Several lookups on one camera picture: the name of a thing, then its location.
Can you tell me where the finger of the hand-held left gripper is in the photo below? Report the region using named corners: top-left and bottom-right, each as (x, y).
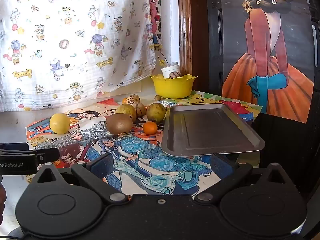
top-left (37, 147), bottom-right (60, 167)

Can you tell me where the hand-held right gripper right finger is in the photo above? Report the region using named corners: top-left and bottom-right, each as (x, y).
top-left (194, 152), bottom-right (290, 204)

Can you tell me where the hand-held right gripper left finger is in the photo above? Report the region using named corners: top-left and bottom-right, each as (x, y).
top-left (31, 152), bottom-right (129, 204)

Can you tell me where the yellow lemon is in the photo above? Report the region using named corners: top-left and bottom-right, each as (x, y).
top-left (49, 113), bottom-right (71, 134)

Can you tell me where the grey metal tray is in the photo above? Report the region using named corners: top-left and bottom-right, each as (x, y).
top-left (161, 104), bottom-right (265, 157)

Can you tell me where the brown kiwi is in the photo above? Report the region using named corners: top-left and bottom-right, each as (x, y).
top-left (105, 113), bottom-right (133, 135)

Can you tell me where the green-yellow pear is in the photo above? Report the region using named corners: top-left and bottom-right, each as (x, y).
top-left (146, 102), bottom-right (167, 124)
top-left (115, 104), bottom-right (137, 123)

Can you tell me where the small tangerine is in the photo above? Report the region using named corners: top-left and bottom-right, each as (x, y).
top-left (143, 121), bottom-right (158, 135)

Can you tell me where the pale striped pepino melon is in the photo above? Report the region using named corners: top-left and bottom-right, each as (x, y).
top-left (125, 94), bottom-right (142, 105)

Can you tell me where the swordsman drawing paper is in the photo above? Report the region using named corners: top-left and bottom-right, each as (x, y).
top-left (26, 120), bottom-right (222, 196)

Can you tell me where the two boys drawing paper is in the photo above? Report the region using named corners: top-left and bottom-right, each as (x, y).
top-left (26, 99), bottom-right (130, 143)

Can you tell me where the dark striped pepino melon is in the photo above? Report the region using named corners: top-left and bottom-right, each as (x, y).
top-left (135, 103), bottom-right (147, 117)

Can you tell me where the yellow bear drawing paper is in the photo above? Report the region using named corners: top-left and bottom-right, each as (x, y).
top-left (160, 91), bottom-right (263, 122)

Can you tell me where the spiky hair figure drawing paper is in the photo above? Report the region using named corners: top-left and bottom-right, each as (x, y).
top-left (152, 99), bottom-right (177, 108)

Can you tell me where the yellow plastic bowl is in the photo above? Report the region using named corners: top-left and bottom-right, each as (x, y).
top-left (150, 74), bottom-right (198, 99)

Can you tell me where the white jar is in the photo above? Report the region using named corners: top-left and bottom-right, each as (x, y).
top-left (161, 62), bottom-right (181, 79)

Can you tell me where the white printed blanket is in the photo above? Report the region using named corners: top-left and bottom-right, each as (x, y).
top-left (0, 0), bottom-right (164, 112)

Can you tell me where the black door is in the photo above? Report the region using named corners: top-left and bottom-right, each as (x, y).
top-left (205, 0), bottom-right (320, 200)

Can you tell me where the wall poster orange dress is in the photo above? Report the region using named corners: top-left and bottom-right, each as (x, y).
top-left (222, 0), bottom-right (315, 124)

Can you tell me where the wooden door frame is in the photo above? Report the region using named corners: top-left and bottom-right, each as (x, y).
top-left (177, 0), bottom-right (210, 92)

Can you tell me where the cartoon figure wall drawing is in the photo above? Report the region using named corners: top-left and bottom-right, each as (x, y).
top-left (147, 0), bottom-right (163, 53)

